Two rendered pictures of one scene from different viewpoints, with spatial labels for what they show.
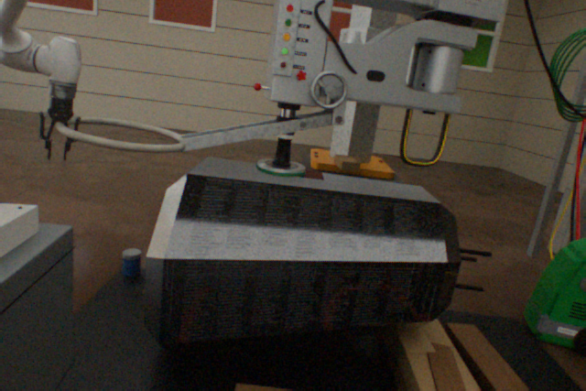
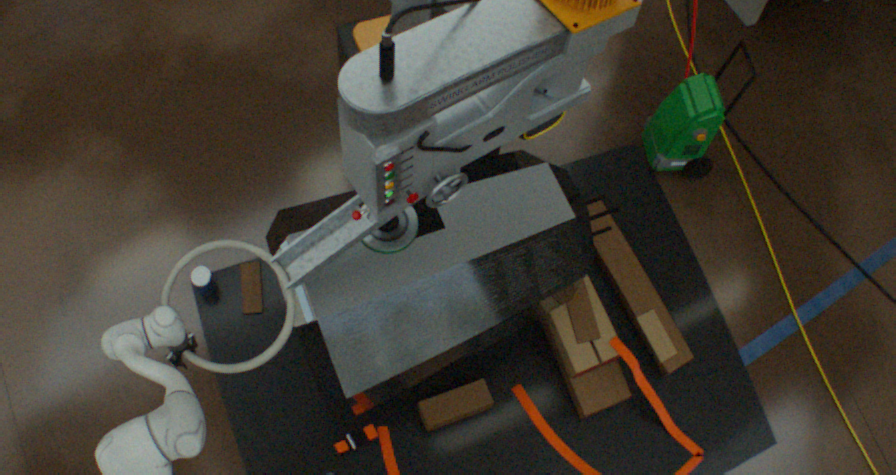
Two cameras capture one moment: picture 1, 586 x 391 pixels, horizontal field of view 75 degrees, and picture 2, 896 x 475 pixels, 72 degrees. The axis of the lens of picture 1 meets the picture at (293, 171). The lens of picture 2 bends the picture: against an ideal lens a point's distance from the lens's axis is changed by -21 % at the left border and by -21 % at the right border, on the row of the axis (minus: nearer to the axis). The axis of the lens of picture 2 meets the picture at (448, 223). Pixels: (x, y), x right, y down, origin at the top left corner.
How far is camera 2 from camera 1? 216 cm
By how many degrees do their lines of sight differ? 54
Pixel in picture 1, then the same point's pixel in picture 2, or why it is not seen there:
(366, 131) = not seen: hidden behind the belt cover
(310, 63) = (418, 176)
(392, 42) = (511, 102)
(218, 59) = not seen: outside the picture
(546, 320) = (662, 160)
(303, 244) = (457, 329)
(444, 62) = (571, 76)
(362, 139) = not seen: hidden behind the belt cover
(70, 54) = (179, 329)
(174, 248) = (349, 388)
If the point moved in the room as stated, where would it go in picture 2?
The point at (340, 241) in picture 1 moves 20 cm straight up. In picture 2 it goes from (489, 308) to (495, 288)
